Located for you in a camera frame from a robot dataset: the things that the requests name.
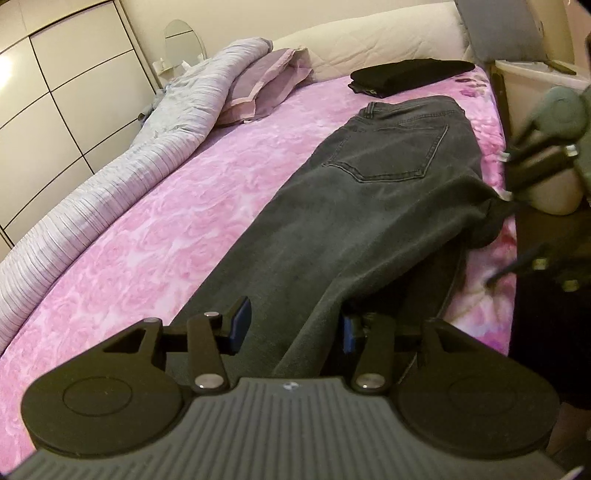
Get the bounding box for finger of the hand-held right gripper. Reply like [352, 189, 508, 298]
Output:
[502, 131, 579, 203]
[486, 244, 583, 292]

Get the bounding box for oval mirror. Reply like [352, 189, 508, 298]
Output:
[163, 19, 208, 64]

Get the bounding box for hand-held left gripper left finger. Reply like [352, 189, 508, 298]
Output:
[104, 296, 253, 394]

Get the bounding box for black garment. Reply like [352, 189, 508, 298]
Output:
[348, 58, 476, 99]

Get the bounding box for cream wardrobe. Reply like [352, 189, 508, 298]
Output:
[0, 0, 161, 251]

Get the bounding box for black phone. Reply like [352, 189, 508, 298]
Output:
[546, 58, 578, 76]

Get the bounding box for cream padded headboard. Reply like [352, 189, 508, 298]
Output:
[271, 0, 477, 85]

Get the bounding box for white ribbed quilt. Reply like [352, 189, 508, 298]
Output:
[0, 39, 274, 352]

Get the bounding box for grey jeans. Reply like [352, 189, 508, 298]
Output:
[173, 95, 519, 380]

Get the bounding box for pink floral blanket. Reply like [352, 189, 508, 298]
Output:
[0, 64, 519, 462]

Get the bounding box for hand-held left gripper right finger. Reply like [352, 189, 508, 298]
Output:
[342, 313, 468, 394]

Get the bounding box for purple pillow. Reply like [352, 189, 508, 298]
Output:
[214, 47, 317, 128]

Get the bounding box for white round table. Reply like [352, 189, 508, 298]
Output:
[491, 57, 591, 216]

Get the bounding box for grey cushion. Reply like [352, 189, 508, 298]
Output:
[454, 0, 546, 64]

